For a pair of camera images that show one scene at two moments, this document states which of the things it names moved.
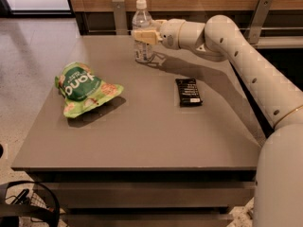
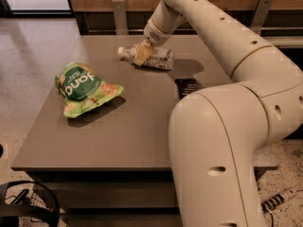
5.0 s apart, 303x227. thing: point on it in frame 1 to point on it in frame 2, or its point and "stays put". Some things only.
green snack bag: (80, 88) stays put
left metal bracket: (120, 19) stays put
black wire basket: (28, 203) stays put
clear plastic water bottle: (142, 21) to (159, 58)
